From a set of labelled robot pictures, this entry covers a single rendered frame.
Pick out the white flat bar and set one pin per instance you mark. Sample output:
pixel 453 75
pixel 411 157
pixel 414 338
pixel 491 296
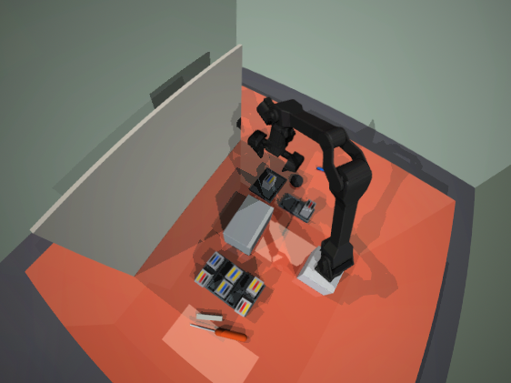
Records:
pixel 208 317

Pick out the orange-handled screwdriver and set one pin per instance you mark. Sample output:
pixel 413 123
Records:
pixel 225 333

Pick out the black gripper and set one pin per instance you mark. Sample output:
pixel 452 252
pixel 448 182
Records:
pixel 258 142

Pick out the grey flat panel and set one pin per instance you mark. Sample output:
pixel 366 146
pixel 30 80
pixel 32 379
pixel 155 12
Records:
pixel 121 208

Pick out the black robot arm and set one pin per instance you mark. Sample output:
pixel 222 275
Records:
pixel 347 182

